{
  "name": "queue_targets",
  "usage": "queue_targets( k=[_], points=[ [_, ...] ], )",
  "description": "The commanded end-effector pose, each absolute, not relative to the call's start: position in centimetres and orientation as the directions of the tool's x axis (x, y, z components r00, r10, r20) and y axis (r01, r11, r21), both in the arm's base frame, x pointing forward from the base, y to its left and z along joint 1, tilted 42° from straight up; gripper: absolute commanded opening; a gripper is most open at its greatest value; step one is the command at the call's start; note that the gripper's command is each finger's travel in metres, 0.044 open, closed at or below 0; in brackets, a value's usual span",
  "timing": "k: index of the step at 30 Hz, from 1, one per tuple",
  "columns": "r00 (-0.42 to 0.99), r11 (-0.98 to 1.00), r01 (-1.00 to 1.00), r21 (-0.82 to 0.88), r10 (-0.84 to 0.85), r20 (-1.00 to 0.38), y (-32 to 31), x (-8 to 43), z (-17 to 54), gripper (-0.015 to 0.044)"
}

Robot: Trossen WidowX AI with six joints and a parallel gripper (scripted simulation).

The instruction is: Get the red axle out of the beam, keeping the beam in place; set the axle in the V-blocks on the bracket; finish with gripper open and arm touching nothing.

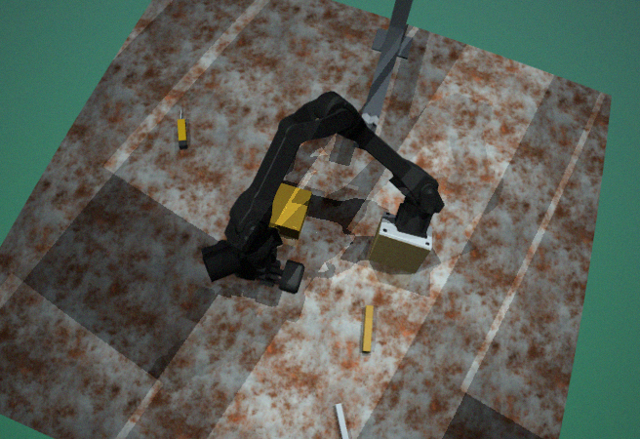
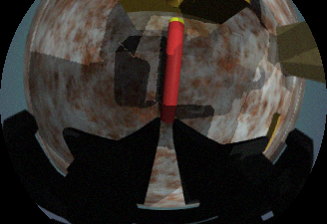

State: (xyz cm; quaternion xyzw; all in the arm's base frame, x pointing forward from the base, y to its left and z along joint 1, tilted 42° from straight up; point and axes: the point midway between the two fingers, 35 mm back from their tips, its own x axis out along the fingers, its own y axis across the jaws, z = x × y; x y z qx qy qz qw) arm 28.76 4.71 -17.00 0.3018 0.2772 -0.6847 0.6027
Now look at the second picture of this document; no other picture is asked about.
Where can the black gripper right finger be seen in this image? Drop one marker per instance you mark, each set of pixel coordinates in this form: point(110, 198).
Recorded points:
point(201, 161)

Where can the red cylindrical rod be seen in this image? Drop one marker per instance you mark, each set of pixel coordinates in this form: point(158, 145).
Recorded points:
point(171, 69)

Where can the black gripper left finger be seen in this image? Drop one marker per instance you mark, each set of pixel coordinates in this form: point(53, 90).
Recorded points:
point(132, 156)

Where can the yellow rectangular bar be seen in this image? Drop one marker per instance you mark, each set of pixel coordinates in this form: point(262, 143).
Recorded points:
point(274, 125)

